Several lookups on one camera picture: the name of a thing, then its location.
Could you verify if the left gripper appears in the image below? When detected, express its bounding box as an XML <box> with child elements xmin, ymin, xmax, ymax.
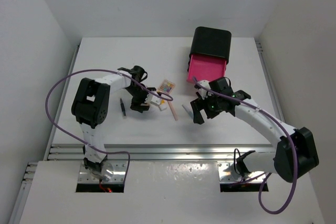
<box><xmin>125</xmin><ymin>84</ymin><xmax>155</xmax><ymax>112</ymax></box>

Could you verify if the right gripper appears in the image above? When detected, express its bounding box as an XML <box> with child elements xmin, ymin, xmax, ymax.
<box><xmin>191</xmin><ymin>92</ymin><xmax>222</xmax><ymax>124</ymax></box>

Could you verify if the orange cream tube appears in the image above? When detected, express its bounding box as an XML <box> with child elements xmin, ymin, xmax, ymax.
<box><xmin>157</xmin><ymin>91</ymin><xmax>167</xmax><ymax>112</ymax></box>

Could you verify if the black lipstick pen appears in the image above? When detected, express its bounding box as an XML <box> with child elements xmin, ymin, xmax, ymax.
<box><xmin>120</xmin><ymin>98</ymin><xmax>127</xmax><ymax>118</ymax></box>

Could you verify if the colourful eyeshadow palette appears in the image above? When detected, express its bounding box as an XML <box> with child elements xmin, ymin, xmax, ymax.
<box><xmin>157</xmin><ymin>79</ymin><xmax>175</xmax><ymax>94</ymax></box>

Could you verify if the pink drawer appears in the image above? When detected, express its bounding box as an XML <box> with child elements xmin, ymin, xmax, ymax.
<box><xmin>186</xmin><ymin>54</ymin><xmax>227</xmax><ymax>83</ymax></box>

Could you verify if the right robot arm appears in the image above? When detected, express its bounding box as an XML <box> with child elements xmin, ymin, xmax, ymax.
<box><xmin>191</xmin><ymin>77</ymin><xmax>319</xmax><ymax>183</ymax></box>

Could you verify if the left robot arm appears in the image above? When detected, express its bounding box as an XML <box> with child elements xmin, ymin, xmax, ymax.
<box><xmin>71</xmin><ymin>66</ymin><xmax>151</xmax><ymax>175</ymax></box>

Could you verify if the light blue mascara tube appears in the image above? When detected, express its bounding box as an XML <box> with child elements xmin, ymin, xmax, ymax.
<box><xmin>182</xmin><ymin>104</ymin><xmax>194</xmax><ymax>120</ymax></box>

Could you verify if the pink stick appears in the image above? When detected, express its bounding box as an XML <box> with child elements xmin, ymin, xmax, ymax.
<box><xmin>168</xmin><ymin>101</ymin><xmax>178</xmax><ymax>121</ymax></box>

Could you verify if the black drawer cabinet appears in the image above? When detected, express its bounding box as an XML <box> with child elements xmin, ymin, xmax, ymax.
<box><xmin>187</xmin><ymin>26</ymin><xmax>232</xmax><ymax>71</ymax></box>

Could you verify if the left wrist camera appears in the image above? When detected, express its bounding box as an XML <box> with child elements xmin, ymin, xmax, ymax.
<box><xmin>145</xmin><ymin>93</ymin><xmax>162</xmax><ymax>106</ymax></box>

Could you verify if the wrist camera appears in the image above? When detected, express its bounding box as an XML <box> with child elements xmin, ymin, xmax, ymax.
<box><xmin>197</xmin><ymin>80</ymin><xmax>212</xmax><ymax>100</ymax></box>
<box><xmin>145</xmin><ymin>93</ymin><xmax>162</xmax><ymax>106</ymax></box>

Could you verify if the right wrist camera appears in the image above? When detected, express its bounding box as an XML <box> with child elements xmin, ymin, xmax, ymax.
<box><xmin>197</xmin><ymin>80</ymin><xmax>212</xmax><ymax>100</ymax></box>

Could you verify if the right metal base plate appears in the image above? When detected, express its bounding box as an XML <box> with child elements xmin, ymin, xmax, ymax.
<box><xmin>218</xmin><ymin>163</ymin><xmax>267</xmax><ymax>185</ymax></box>

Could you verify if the metal base plate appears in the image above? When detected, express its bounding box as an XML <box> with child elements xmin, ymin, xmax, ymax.
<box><xmin>77</xmin><ymin>161</ymin><xmax>127</xmax><ymax>184</ymax></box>
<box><xmin>218</xmin><ymin>163</ymin><xmax>267</xmax><ymax>185</ymax></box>

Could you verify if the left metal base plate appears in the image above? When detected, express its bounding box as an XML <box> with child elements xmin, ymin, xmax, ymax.
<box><xmin>77</xmin><ymin>161</ymin><xmax>127</xmax><ymax>184</ymax></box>

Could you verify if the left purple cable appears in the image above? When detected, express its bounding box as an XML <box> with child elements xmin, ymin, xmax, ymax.
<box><xmin>45</xmin><ymin>69</ymin><xmax>174</xmax><ymax>183</ymax></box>

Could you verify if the aluminium rail frame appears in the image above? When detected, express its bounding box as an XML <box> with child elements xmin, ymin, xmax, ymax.
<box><xmin>10</xmin><ymin>37</ymin><xmax>285</xmax><ymax>223</ymax></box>

